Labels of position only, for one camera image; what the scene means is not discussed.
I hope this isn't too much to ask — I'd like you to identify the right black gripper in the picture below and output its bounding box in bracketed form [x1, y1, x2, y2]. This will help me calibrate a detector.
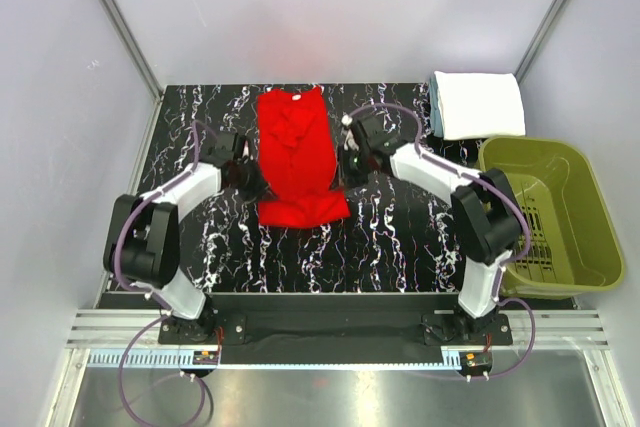
[330, 145, 372, 193]

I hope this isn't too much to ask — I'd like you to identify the red t-shirt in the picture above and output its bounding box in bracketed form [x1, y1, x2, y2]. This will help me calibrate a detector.
[257, 87, 350, 229]

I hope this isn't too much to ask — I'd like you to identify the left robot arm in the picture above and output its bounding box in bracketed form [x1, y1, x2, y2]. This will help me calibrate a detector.
[103, 157, 268, 343]

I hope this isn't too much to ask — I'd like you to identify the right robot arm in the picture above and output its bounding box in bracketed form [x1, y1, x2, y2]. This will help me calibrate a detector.
[335, 141, 532, 344]

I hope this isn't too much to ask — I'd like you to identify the light blue folded t-shirt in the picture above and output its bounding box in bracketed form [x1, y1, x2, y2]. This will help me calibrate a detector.
[428, 74, 444, 139]

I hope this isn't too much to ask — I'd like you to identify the white folded t-shirt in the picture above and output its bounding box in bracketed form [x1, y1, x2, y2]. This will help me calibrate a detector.
[433, 71, 526, 141]

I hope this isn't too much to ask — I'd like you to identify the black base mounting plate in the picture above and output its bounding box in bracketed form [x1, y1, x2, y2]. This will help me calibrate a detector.
[158, 293, 513, 347]

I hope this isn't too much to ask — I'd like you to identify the olive green plastic basket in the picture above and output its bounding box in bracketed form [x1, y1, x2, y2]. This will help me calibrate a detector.
[478, 136, 625, 299]

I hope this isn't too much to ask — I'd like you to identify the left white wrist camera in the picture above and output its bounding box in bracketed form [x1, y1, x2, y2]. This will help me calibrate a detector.
[199, 132, 254, 169]

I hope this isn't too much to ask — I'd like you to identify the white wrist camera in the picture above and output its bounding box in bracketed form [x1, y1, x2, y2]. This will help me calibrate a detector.
[199, 132, 254, 169]
[341, 114, 402, 152]

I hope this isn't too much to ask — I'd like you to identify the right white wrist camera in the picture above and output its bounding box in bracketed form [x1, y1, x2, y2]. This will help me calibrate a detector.
[341, 114, 402, 152]

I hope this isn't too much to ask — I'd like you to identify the aluminium frame rail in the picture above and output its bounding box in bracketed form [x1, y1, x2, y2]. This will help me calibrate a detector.
[68, 309, 609, 350]

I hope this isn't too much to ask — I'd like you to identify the white slotted cable duct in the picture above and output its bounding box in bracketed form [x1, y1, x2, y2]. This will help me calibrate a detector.
[88, 348, 461, 371]

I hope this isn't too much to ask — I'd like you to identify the left aluminium corner post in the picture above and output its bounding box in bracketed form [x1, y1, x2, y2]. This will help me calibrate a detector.
[99, 0, 164, 101]

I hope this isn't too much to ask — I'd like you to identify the aluminium corner post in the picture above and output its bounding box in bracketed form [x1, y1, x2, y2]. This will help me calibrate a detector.
[99, 0, 164, 101]
[514, 0, 570, 83]

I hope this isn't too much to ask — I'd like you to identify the right aluminium corner post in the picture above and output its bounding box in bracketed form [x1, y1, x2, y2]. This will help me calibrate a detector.
[514, 0, 570, 83]

